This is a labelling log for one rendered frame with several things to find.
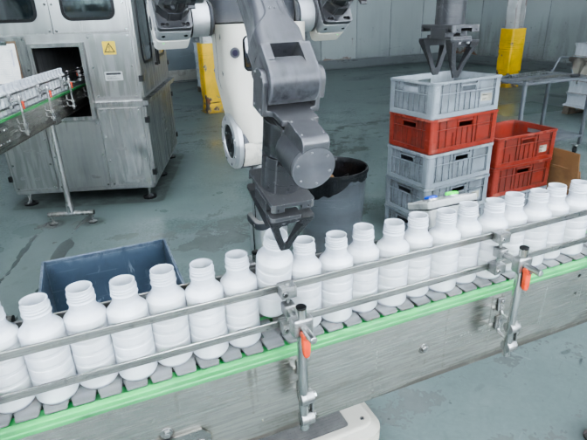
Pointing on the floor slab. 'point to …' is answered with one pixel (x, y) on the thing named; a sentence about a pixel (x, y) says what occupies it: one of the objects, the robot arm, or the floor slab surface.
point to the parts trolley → (547, 97)
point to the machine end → (110, 75)
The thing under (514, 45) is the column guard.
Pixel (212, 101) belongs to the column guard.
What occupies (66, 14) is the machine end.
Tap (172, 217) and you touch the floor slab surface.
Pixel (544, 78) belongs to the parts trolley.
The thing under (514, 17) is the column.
